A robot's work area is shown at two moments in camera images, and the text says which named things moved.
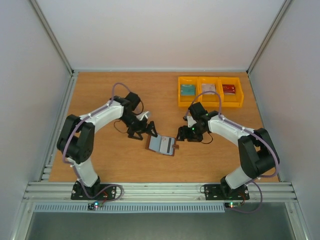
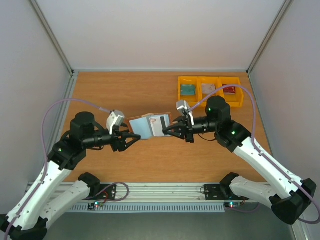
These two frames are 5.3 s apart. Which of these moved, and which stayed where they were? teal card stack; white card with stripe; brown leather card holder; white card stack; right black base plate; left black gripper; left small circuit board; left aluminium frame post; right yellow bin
Moved: white card with stripe; brown leather card holder; left black gripper
Stayed: left aluminium frame post; left small circuit board; right black base plate; teal card stack; right yellow bin; white card stack
